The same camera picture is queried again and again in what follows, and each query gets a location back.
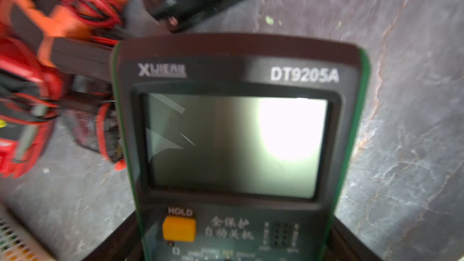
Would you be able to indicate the orange long multimeter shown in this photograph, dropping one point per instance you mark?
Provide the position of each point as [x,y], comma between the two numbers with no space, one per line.
[74,36]

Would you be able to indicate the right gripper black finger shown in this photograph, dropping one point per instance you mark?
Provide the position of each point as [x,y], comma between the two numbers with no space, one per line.
[343,245]

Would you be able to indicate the small black multimeter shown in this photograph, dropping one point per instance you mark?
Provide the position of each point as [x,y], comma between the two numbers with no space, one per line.
[89,112]

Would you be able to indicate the white plastic perforated basket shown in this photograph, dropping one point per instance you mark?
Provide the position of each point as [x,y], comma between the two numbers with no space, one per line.
[17,244]

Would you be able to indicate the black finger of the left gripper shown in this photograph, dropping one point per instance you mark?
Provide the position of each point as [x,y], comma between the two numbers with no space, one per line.
[124,244]

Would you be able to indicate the green multimeter DT9205A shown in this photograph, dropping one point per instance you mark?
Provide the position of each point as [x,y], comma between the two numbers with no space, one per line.
[237,145]

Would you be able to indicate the red clamp meter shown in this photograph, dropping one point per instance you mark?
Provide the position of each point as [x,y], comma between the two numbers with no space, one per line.
[29,95]

